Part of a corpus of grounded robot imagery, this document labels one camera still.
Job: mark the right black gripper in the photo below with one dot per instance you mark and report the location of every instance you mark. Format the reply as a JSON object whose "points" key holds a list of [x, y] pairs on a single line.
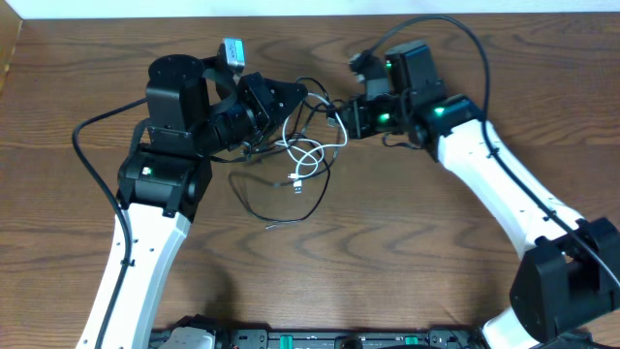
{"points": [[357, 127]]}

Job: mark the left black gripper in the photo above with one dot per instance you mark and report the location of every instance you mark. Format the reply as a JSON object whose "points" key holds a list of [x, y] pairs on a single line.
{"points": [[256, 95]]}

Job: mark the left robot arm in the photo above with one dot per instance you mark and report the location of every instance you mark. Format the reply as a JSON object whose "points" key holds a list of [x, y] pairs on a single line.
{"points": [[197, 108]]}

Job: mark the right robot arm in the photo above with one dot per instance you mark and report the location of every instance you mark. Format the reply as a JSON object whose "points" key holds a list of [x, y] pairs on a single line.
{"points": [[569, 266]]}

